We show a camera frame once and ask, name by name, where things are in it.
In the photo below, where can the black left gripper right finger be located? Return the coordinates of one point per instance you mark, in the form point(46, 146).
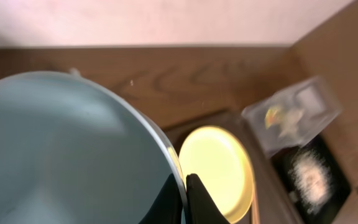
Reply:
point(201, 206)

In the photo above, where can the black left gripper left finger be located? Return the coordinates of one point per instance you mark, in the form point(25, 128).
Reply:
point(167, 207)

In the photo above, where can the yellow plate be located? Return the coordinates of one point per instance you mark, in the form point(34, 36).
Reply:
point(221, 162)

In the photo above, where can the rice and food scraps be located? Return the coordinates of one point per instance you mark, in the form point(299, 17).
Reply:
point(311, 177)

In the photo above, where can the white tissue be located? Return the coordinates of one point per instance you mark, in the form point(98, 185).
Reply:
point(289, 125)

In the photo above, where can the yellow snack wrapper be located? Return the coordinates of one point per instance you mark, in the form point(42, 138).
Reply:
point(274, 116)

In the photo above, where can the light blue bowl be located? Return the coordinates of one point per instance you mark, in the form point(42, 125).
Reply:
point(71, 151)

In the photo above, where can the black waste tray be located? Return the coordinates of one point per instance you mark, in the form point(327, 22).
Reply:
point(341, 187)

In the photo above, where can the clear plastic waste bin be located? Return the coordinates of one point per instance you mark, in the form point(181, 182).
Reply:
point(320, 104)

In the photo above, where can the dark brown serving tray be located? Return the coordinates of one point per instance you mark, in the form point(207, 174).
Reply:
point(272, 199)

